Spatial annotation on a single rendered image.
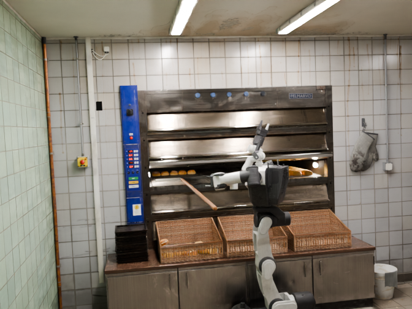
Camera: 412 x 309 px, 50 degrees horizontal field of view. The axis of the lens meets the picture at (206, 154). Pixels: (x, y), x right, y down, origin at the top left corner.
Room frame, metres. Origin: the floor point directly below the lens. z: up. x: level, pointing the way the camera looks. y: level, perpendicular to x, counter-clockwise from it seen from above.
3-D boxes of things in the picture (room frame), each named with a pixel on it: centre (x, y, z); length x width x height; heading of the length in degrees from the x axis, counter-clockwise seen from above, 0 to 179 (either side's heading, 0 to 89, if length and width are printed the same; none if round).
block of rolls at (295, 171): (4.89, -0.84, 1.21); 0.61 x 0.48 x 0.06; 9
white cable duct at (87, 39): (4.14, 1.04, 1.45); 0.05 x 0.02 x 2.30; 99
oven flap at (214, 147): (4.37, -0.34, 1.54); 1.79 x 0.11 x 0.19; 99
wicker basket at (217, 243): (4.02, 0.20, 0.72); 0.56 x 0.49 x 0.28; 100
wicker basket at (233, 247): (4.11, -0.39, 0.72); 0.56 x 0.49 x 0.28; 98
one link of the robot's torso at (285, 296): (3.52, -0.56, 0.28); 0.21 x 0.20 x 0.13; 99
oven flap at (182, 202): (4.37, -0.34, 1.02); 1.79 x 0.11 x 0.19; 99
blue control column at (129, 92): (5.12, 0.84, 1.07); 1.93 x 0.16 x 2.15; 9
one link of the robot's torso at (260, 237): (3.50, -0.44, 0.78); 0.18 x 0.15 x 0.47; 9
